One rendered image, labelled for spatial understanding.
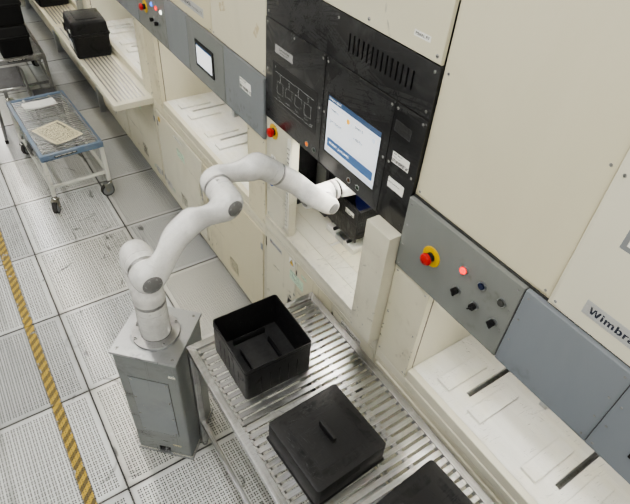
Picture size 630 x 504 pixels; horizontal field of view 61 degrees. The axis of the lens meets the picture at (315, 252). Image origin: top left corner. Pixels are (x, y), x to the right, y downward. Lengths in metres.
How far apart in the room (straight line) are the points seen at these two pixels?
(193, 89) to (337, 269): 1.82
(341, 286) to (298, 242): 0.33
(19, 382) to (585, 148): 2.85
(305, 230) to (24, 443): 1.69
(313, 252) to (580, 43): 1.52
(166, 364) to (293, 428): 0.59
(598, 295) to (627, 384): 0.21
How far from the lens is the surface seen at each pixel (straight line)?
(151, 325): 2.14
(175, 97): 3.66
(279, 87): 2.13
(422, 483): 1.66
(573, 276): 1.34
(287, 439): 1.84
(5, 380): 3.30
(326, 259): 2.36
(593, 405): 1.47
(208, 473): 2.75
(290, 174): 2.00
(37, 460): 2.97
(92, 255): 3.81
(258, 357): 2.12
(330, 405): 1.91
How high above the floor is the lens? 2.48
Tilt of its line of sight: 42 degrees down
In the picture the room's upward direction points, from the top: 5 degrees clockwise
